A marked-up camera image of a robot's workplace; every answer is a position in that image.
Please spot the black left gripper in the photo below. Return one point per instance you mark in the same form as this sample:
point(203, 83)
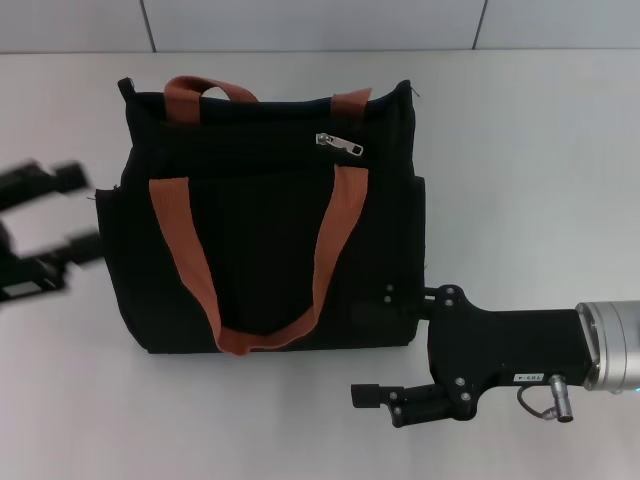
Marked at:
point(30, 280)

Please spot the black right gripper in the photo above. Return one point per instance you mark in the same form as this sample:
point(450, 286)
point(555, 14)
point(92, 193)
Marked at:
point(500, 345)

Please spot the silver metal zipper pull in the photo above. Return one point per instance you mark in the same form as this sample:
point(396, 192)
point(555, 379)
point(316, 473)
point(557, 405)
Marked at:
point(340, 145)

